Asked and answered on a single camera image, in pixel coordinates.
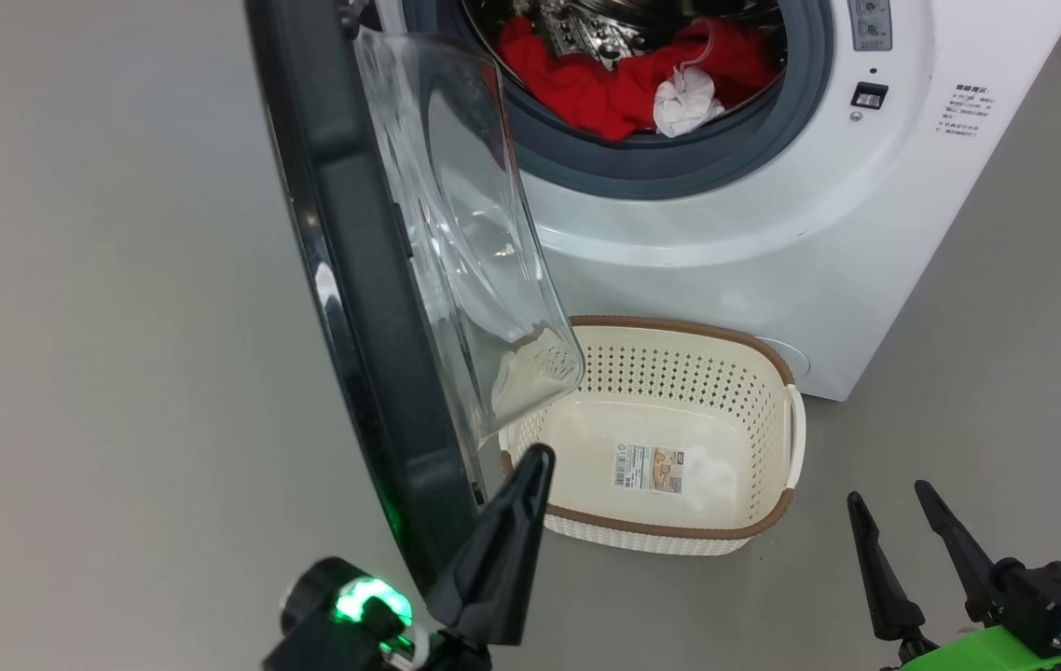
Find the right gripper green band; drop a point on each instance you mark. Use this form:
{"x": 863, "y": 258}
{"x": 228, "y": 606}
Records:
{"x": 987, "y": 654}

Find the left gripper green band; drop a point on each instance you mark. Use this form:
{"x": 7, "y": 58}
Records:
{"x": 344, "y": 643}

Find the black round glass washer door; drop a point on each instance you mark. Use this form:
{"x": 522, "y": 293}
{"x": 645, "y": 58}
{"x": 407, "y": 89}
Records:
{"x": 372, "y": 308}

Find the red garment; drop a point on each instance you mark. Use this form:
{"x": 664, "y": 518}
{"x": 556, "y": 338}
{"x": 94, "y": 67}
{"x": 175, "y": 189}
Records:
{"x": 596, "y": 93}

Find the white cloth piece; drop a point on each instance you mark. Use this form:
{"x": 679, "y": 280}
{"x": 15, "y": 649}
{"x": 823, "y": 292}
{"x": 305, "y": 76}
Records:
{"x": 687, "y": 104}

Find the white barcode product label sticker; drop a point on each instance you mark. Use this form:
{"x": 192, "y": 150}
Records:
{"x": 647, "y": 468}

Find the cream laundry basket brown rim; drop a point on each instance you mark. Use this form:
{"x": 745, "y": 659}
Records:
{"x": 680, "y": 536}

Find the white front-load washing machine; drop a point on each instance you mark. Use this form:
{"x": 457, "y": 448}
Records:
{"x": 754, "y": 224}

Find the round drain filter cover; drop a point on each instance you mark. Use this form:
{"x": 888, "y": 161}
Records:
{"x": 796, "y": 359}

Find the printed warning text sticker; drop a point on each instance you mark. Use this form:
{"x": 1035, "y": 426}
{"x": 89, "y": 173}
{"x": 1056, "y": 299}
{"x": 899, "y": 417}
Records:
{"x": 962, "y": 112}

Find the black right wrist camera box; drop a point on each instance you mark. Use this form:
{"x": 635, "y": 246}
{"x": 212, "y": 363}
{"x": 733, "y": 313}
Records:
{"x": 1048, "y": 601}

